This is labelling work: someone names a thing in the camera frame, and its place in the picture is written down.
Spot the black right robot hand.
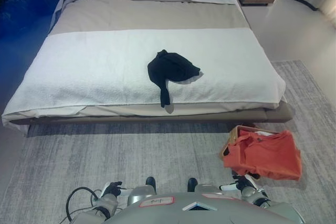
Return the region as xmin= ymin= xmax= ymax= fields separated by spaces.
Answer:
xmin=219 ymin=174 xmax=257 ymax=192

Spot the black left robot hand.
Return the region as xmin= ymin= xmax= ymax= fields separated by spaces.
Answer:
xmin=103 ymin=180 xmax=133 ymax=198

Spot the black garment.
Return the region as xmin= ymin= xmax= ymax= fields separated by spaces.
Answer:
xmin=147 ymin=49 xmax=205 ymax=109

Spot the bed with white blanket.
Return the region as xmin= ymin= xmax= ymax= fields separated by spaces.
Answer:
xmin=10 ymin=0 xmax=293 ymax=131

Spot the bed with white cover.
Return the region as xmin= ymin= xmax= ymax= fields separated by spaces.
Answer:
xmin=2 ymin=28 xmax=286 ymax=120

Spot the silver left robot leg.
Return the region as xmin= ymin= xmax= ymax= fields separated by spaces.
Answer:
xmin=127 ymin=176 xmax=159 ymax=206

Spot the silver robot leg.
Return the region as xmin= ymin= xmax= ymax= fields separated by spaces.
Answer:
xmin=127 ymin=176 xmax=159 ymax=206
xmin=186 ymin=177 xmax=224 ymax=199

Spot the robot legs and torso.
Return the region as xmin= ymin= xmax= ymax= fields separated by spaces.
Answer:
xmin=0 ymin=60 xmax=336 ymax=224

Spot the orange garment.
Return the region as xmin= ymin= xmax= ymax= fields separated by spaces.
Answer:
xmin=222 ymin=129 xmax=302 ymax=182

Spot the silver right robot leg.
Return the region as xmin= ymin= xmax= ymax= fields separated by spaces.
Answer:
xmin=186 ymin=177 xmax=224 ymax=199

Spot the silver robot torso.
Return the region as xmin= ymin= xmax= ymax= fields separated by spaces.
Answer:
xmin=104 ymin=191 xmax=302 ymax=224

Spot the beige duvet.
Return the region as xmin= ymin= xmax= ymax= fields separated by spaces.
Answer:
xmin=2 ymin=0 xmax=280 ymax=128

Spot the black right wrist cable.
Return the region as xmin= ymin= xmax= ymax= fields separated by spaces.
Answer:
xmin=252 ymin=196 xmax=271 ymax=207

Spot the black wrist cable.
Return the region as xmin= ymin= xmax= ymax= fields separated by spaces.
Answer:
xmin=252 ymin=196 xmax=271 ymax=207
xmin=65 ymin=186 xmax=106 ymax=222

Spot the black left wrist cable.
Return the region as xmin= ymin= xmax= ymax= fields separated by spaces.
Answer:
xmin=65 ymin=186 xmax=106 ymax=222

